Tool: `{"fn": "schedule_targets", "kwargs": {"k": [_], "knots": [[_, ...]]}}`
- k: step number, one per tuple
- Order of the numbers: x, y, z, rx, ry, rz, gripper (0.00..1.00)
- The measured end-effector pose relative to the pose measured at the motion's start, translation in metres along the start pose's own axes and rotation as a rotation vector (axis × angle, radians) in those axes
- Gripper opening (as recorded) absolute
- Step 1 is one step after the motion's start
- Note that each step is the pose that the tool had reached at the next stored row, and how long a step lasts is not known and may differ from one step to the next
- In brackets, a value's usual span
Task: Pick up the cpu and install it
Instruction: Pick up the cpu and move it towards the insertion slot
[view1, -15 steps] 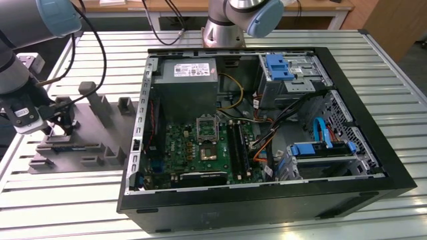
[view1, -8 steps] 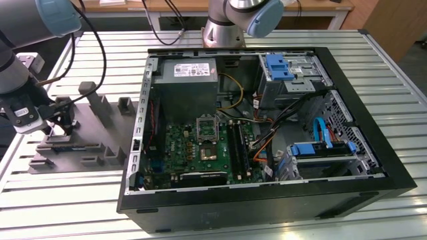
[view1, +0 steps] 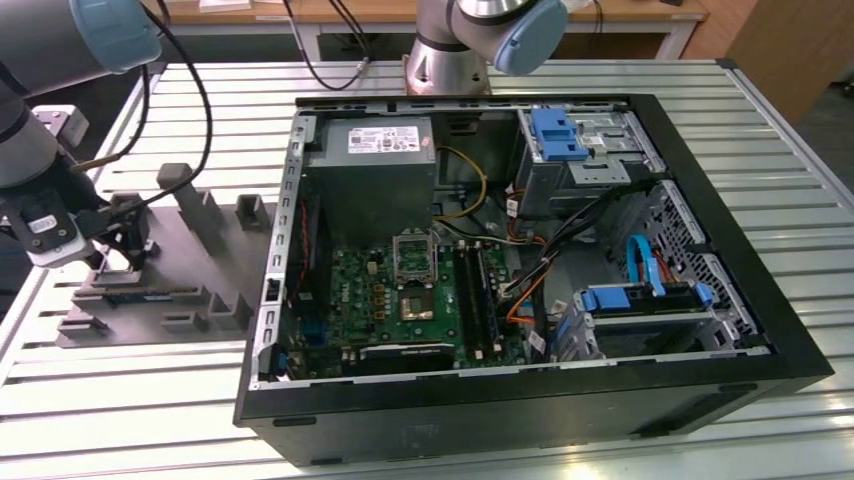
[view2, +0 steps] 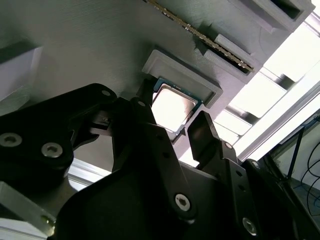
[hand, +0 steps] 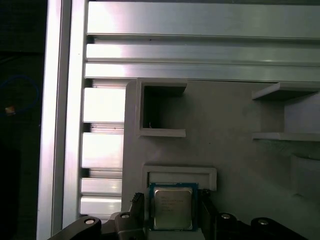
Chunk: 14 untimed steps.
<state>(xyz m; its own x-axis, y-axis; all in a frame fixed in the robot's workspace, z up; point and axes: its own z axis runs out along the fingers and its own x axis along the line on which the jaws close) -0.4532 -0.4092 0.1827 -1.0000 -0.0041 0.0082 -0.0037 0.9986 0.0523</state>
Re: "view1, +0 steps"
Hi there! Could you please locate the CPU socket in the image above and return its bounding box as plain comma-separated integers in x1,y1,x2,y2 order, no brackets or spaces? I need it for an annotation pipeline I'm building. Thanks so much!
396,280,440,322

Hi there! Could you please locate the grey parts rack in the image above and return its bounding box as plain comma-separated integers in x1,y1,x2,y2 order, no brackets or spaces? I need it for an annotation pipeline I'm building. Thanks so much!
53,163,279,351

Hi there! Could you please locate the RAM stick with blue label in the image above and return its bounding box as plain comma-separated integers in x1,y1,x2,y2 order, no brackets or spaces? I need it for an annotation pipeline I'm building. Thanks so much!
98,293,176,306

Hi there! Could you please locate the green motherboard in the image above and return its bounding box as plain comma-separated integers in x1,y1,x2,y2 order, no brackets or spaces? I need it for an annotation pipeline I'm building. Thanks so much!
276,219,535,381

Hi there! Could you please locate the grey power supply unit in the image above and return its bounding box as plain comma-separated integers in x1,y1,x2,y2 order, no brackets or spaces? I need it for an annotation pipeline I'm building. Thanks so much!
304,115,440,236

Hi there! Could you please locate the black graphics card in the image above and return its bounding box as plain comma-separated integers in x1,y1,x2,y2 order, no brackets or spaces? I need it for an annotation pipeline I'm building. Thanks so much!
357,342,455,374

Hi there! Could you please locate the black RAM slot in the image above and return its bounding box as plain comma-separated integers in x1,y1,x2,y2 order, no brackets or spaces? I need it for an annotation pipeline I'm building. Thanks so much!
469,239,507,351
452,239,485,359

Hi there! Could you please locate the black PC case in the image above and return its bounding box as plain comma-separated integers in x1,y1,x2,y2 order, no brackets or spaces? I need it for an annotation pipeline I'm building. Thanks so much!
230,92,836,469

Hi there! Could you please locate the silver metal drive cage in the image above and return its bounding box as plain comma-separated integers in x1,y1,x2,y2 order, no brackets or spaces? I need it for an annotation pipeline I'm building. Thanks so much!
516,107,668,216

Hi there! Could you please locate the hard disk in blue carrier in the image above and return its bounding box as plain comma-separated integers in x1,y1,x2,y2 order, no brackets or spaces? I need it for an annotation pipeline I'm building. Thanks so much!
577,281,716,317

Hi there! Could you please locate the silver metal disk bay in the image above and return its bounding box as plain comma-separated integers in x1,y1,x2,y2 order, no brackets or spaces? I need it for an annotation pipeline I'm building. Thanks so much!
545,279,768,361

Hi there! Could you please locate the brown wooden cabinet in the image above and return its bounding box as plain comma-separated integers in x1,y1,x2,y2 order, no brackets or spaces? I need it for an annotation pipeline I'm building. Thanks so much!
683,0,854,126

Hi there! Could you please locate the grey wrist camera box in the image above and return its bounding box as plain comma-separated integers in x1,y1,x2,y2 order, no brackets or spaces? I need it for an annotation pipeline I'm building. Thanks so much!
32,103,92,147

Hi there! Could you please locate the thick black camera cable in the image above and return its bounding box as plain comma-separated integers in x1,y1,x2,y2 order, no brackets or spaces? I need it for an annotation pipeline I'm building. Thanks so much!
98,0,216,216

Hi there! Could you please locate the black cable with silver plug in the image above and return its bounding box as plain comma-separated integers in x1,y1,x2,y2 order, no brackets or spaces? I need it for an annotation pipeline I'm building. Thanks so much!
283,0,372,92

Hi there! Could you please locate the yellow wire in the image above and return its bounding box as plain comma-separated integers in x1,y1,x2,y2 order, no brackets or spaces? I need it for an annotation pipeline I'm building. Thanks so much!
432,144,487,220

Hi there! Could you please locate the orange wire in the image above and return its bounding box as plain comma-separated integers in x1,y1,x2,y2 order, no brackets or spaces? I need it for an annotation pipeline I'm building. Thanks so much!
504,292,539,329

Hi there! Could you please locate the blue plastic drive bracket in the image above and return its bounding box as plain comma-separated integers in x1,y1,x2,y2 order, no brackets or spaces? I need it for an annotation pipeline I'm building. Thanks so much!
531,108,588,162

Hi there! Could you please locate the black wire bundle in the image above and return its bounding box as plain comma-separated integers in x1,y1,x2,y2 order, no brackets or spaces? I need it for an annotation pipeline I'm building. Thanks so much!
496,179,659,301

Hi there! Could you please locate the blue flat wire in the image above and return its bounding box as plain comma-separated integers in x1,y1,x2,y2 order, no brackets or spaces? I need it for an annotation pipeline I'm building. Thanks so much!
625,233,668,296

